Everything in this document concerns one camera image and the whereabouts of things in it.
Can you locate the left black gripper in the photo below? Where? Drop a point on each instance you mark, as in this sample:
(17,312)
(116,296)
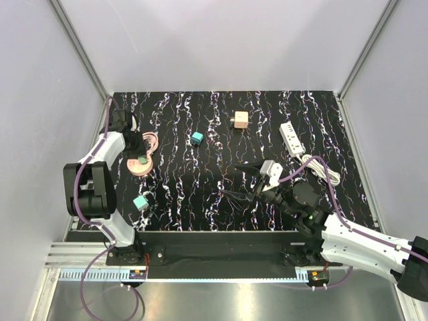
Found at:
(141,150)

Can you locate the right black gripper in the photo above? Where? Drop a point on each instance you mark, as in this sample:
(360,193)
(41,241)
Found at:
(239,200)

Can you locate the green usb charger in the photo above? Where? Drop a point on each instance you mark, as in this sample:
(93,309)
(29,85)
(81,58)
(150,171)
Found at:
(143,160)

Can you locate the pink cube socket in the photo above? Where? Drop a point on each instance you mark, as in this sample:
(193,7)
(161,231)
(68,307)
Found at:
(240,120)

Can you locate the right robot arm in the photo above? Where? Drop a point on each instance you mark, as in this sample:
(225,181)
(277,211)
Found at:
(330,237)

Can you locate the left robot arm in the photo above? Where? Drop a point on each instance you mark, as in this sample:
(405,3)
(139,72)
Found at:
(89,189)

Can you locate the mint plug adapter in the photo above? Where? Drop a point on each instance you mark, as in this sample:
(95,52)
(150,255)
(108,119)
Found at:
(141,203)

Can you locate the teal plug adapter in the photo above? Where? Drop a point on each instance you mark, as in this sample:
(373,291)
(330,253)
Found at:
(196,138)

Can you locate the pink round socket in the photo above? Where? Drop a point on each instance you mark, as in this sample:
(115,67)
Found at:
(138,169)

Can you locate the white power strip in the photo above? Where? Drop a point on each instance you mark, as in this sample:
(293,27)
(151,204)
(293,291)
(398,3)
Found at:
(291,140)

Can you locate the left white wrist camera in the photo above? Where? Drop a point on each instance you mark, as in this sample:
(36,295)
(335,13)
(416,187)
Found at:
(134,123)

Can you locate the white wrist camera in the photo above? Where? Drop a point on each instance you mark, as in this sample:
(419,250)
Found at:
(273,171)
(134,123)

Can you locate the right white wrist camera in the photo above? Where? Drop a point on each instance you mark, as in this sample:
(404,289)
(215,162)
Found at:
(273,171)

